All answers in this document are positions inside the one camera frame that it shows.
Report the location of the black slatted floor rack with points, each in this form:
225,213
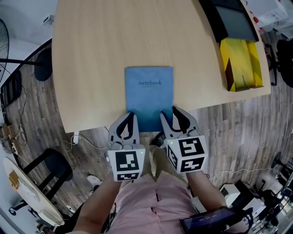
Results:
10,89

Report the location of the person's pink shirt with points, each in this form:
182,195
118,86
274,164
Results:
146,205

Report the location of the white marker cube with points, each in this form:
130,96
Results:
230,193

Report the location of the person's khaki trousers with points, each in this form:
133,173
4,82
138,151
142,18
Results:
160,160

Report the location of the white booklet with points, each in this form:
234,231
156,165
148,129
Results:
29,194

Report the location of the blue notebook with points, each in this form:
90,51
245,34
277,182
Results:
148,96

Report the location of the small white sensor device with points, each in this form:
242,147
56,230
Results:
48,20

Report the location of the white power strip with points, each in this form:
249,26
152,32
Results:
76,139

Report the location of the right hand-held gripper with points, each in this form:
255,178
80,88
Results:
190,155

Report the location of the black standing fan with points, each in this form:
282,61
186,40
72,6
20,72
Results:
43,66

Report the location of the person's right forearm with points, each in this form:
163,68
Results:
203,189

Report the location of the black battery pack device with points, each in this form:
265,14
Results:
206,221

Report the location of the person's left forearm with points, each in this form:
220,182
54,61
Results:
98,205

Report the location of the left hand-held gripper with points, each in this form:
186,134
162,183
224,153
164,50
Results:
127,163

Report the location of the black and yellow box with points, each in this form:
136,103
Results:
240,61

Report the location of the person's black shoe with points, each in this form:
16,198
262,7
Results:
159,139

